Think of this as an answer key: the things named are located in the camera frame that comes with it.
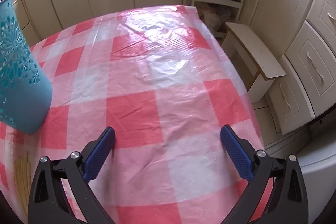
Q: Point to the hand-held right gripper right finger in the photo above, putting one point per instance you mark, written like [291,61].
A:
[235,148]

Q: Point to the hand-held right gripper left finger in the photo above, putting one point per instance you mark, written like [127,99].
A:
[101,145]

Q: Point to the blue perforated plastic basket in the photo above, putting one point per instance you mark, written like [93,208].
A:
[26,98]

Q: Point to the red white checkered tablecloth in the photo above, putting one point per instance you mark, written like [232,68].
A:
[157,82]

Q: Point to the white plastic tub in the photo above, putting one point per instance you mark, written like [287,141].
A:
[317,174]

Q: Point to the white wooden stool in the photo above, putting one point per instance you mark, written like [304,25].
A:
[252,48]

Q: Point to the clear plastic bag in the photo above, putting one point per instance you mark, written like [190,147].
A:
[215,18]

